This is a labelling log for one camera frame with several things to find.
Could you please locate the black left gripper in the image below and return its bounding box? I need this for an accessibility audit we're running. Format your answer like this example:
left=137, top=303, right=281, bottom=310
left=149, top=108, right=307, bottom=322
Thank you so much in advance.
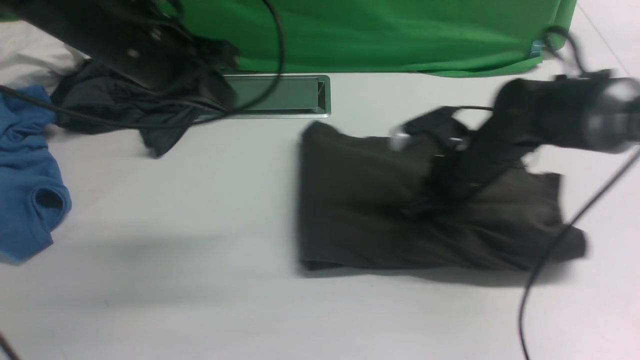
left=160, top=35, right=240, bottom=111

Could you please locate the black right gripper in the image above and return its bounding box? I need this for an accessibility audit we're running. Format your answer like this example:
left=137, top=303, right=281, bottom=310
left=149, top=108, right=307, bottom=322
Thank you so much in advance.
left=425, top=125, right=541, bottom=206

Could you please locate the gray long-sleeved shirt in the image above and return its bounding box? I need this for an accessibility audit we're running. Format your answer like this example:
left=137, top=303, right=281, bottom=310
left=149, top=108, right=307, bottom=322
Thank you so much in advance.
left=295, top=121, right=564, bottom=271

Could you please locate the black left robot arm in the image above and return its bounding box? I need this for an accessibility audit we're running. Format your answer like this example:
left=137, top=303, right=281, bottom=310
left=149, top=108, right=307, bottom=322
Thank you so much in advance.
left=1, top=0, right=238, bottom=110

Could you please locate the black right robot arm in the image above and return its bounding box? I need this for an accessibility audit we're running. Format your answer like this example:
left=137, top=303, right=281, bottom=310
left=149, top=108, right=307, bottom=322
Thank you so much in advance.
left=422, top=71, right=640, bottom=207

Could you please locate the dark teal crumpled garment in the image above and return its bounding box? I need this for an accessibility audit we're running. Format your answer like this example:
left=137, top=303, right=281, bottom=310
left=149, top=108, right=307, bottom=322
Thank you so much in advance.
left=50, top=60, right=208, bottom=135

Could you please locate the green backdrop cloth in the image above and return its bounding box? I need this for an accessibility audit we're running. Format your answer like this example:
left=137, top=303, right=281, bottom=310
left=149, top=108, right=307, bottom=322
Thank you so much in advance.
left=179, top=0, right=577, bottom=78

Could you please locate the blue binder clip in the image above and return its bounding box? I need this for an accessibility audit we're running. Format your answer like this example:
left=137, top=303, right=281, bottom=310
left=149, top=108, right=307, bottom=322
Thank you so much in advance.
left=529, top=39, right=546, bottom=59

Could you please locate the white crumpled garment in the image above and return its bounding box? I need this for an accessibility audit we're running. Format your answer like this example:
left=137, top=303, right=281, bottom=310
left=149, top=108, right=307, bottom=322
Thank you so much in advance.
left=0, top=20, right=87, bottom=95

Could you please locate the blue garment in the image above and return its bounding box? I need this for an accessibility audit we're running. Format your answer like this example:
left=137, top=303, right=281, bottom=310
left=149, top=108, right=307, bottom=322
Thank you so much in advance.
left=0, top=95, right=73, bottom=264

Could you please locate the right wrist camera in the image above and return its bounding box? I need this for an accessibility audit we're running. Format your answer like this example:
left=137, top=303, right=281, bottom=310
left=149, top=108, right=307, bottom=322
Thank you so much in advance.
left=387, top=106, right=473, bottom=152

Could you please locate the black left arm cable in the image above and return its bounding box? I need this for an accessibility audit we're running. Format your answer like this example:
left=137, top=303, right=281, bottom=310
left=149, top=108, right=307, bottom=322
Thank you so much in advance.
left=0, top=0, right=287, bottom=128

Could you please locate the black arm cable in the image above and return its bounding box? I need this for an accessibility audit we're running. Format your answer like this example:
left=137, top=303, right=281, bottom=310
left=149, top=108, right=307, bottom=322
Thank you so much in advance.
left=517, top=25, right=640, bottom=360
left=0, top=0, right=287, bottom=128

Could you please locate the metal table cable hatch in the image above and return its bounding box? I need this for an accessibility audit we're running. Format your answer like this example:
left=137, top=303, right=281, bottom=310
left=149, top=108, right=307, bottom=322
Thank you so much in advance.
left=226, top=74, right=332, bottom=119

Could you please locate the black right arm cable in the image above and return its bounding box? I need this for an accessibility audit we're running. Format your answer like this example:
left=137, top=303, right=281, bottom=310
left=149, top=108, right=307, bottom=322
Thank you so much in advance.
left=517, top=25, right=640, bottom=360

